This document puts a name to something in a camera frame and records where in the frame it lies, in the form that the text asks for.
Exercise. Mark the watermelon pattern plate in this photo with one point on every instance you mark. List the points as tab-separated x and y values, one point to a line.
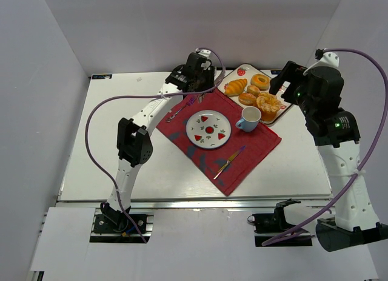
208	129

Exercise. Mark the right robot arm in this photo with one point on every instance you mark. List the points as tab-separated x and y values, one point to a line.
349	218

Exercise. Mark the strawberry pattern tray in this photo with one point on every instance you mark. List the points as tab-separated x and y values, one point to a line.
246	71

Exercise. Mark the small round bun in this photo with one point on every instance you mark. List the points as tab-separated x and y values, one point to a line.
253	90

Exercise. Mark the left table logo sticker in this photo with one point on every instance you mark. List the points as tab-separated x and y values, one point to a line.
101	76

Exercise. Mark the large sesame flower bread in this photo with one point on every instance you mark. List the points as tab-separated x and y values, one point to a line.
269	105

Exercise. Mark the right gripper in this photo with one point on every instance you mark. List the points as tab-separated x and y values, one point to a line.
291	81

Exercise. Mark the iridescent fork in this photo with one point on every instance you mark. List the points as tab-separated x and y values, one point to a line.
187	104

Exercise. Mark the red cloth placemat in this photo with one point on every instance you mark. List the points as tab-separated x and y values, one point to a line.
259	142

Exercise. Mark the croissant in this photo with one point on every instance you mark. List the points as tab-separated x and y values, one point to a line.
235	87

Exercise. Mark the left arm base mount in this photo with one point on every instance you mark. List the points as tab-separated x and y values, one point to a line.
112	226

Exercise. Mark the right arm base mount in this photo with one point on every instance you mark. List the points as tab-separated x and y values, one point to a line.
267	225

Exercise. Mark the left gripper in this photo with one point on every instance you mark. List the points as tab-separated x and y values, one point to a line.
199	85

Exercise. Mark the aluminium table rail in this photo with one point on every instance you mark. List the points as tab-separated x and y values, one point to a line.
201	203

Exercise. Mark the iridescent table knife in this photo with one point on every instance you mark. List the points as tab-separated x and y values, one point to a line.
229	160

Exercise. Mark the glazed ring donut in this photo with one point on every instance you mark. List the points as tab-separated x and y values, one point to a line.
261	81

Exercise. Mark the sugared cream bun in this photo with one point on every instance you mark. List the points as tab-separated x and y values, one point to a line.
247	99

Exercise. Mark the light blue mug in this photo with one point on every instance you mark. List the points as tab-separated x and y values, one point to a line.
250	117

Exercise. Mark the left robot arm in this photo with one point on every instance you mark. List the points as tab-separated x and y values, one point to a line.
133	139

